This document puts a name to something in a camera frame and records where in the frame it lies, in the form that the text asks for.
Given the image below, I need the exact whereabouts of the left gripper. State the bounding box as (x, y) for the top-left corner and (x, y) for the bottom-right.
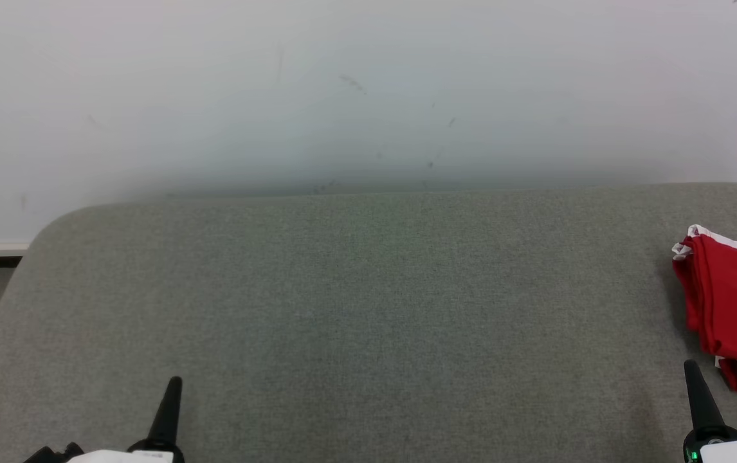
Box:
(127, 376), (187, 463)

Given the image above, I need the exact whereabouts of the grey fabric table cover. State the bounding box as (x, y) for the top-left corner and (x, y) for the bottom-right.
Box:
(0, 182), (737, 463)

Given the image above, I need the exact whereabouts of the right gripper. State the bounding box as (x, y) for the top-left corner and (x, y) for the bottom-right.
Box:
(682, 359), (737, 463)

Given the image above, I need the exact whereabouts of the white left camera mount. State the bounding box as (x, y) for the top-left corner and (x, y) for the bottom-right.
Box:
(68, 449), (174, 463)

